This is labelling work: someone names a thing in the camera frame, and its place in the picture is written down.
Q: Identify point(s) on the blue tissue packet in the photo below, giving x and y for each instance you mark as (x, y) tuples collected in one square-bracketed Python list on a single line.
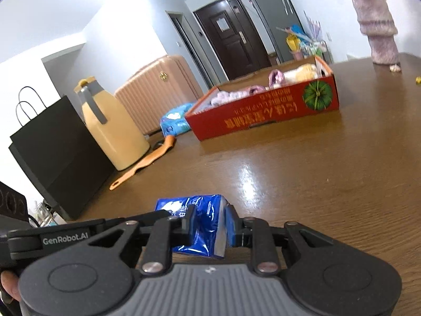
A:
[(204, 217)]

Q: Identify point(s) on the pink ribbed suitcase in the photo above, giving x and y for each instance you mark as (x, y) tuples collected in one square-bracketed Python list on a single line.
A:
[(154, 89)]

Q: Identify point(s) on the person's left hand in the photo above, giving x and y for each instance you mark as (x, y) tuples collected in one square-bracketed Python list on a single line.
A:
[(9, 281)]

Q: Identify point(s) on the yellow white plush toy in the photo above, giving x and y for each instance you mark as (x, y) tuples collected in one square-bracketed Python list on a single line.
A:
[(302, 72)]

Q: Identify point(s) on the black paper bag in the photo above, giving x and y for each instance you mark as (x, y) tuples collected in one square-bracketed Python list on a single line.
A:
[(62, 158)]

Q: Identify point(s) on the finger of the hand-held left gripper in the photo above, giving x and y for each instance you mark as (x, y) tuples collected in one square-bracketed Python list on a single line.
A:
[(141, 217)]

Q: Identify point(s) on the grey refrigerator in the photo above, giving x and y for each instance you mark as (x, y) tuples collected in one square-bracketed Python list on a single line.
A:
[(273, 16)]

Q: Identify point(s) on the grey room door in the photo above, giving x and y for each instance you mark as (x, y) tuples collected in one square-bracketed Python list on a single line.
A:
[(187, 49)]

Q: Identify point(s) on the blue wet wipes pack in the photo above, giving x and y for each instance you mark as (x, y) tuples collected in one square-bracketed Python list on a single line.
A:
[(174, 120)]

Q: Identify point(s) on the red cardboard box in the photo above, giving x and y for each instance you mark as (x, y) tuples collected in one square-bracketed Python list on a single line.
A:
[(263, 118)]

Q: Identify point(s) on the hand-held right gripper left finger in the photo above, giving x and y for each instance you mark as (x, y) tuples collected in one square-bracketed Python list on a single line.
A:
[(182, 230)]

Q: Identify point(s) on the scattered dried petals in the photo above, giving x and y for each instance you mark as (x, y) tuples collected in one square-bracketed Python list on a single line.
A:
[(394, 68)]

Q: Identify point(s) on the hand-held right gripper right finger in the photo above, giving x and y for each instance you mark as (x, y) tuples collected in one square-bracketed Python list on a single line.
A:
[(235, 228)]

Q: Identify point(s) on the dark brown entrance door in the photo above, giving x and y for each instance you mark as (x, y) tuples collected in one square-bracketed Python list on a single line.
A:
[(230, 39)]

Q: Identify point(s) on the pink textured vase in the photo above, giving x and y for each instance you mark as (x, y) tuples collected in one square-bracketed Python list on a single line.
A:
[(378, 29)]

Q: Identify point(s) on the purple decorative plumes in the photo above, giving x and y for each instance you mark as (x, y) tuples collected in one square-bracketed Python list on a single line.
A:
[(314, 28)]

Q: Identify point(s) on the yellow thermos jug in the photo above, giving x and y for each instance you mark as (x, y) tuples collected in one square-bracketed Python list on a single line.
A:
[(115, 131)]

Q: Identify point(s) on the glass cup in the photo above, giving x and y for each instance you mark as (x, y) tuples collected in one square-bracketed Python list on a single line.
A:
[(46, 212)]

